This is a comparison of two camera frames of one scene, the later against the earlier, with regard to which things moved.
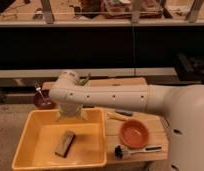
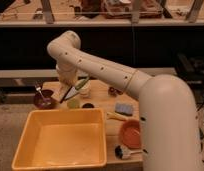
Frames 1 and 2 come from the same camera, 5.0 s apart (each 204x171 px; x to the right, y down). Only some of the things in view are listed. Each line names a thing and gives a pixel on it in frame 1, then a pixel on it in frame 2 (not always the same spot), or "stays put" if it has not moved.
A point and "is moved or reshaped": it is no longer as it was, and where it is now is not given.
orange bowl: (134, 133) stays put
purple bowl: (43, 100) stays put
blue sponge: (125, 112) stays put
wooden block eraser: (64, 143) is moved or reshaped
